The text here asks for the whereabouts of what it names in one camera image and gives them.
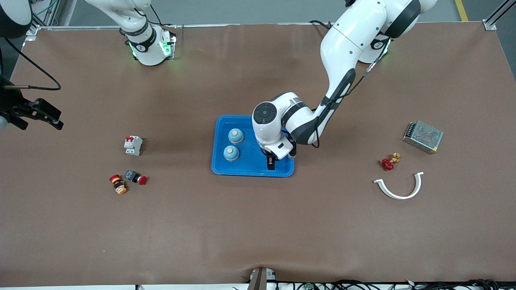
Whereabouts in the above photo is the black base cable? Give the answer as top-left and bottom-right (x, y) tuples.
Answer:
(309, 19), (335, 32)
(147, 3), (178, 29)

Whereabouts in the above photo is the red handled brass valve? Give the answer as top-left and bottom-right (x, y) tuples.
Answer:
(381, 152), (401, 171)

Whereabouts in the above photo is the white curved plastic clamp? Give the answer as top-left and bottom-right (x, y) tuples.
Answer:
(373, 172), (424, 200)

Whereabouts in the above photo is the orange red push button switch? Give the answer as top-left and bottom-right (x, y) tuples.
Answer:
(109, 174), (129, 195)

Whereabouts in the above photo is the blue plastic tray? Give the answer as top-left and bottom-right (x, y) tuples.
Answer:
(211, 115), (295, 178)

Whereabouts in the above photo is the black left base cable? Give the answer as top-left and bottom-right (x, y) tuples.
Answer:
(309, 19), (335, 32)

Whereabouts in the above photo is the white red circuit breaker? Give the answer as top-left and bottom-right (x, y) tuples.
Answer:
(123, 135), (143, 156)

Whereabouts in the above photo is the aluminium frame post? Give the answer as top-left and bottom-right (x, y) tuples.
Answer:
(24, 0), (65, 43)
(483, 0), (516, 31)

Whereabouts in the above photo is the black right base cable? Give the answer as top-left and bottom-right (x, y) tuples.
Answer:
(147, 3), (178, 29)

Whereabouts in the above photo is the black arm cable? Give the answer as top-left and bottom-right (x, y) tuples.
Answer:
(298, 38), (391, 149)
(0, 36), (62, 91)

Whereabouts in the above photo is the metal mesh power supply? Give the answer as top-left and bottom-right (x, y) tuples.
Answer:
(402, 120), (444, 155)

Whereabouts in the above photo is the brown table mat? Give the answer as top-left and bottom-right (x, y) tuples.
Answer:
(0, 22), (516, 287)

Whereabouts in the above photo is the metal table edge bracket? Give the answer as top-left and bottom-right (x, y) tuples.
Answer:
(247, 267), (277, 290)

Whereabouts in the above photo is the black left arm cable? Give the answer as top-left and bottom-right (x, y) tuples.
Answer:
(298, 38), (391, 149)

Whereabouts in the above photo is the tangled black cable bundle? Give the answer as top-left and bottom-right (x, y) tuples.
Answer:
(278, 279), (516, 290)

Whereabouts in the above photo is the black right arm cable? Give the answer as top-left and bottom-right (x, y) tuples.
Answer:
(0, 36), (62, 91)

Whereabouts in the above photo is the red black emergency stop button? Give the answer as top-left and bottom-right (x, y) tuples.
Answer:
(124, 170), (148, 186)

